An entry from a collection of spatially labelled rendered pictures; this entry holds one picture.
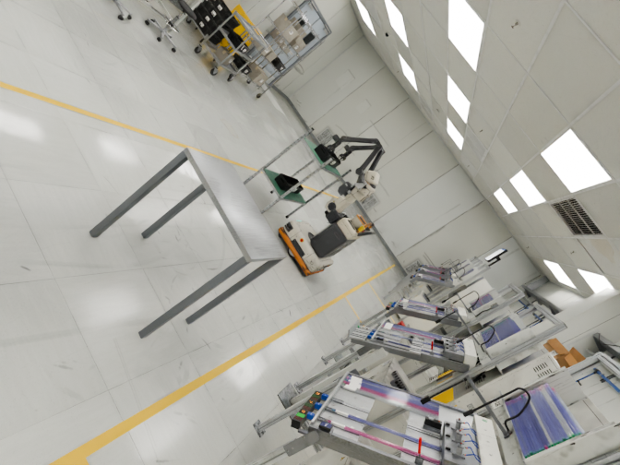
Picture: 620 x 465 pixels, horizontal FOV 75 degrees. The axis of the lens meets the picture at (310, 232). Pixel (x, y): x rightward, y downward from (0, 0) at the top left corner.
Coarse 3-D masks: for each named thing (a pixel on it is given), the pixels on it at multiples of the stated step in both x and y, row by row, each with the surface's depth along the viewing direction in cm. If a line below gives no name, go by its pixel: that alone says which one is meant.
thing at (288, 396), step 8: (376, 352) 279; (384, 352) 277; (360, 360) 283; (368, 360) 281; (376, 360) 279; (344, 368) 290; (352, 368) 284; (360, 368) 283; (336, 376) 288; (288, 384) 313; (320, 384) 292; (328, 384) 290; (280, 392) 297; (288, 392) 305; (304, 392) 296; (312, 392) 294; (280, 400) 292; (288, 400) 298; (296, 400) 298
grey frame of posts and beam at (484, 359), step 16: (480, 336) 333; (544, 336) 266; (336, 352) 386; (352, 352) 308; (480, 352) 294; (336, 368) 310; (480, 368) 277; (304, 384) 319; (448, 384) 284; (384, 416) 298
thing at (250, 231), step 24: (168, 168) 215; (216, 168) 228; (144, 192) 220; (192, 192) 258; (216, 192) 209; (240, 192) 237; (120, 216) 229; (168, 216) 264; (240, 216) 216; (240, 240) 199; (264, 240) 224; (240, 264) 199; (264, 264) 240; (240, 288) 245; (168, 312) 212; (144, 336) 217
